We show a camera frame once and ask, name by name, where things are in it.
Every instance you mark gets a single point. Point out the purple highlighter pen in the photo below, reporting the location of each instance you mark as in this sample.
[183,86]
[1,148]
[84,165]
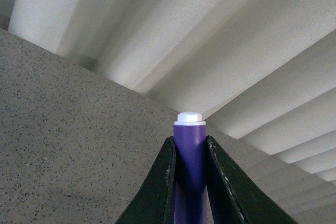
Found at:
[190,197]

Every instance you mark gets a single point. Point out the white pleated curtain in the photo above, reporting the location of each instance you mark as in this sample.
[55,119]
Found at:
[259,70]

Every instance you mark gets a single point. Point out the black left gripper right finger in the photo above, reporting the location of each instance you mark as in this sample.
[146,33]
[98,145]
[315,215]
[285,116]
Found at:
[233,196]

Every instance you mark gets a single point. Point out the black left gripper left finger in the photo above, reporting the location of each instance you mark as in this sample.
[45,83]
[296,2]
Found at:
[153,202]

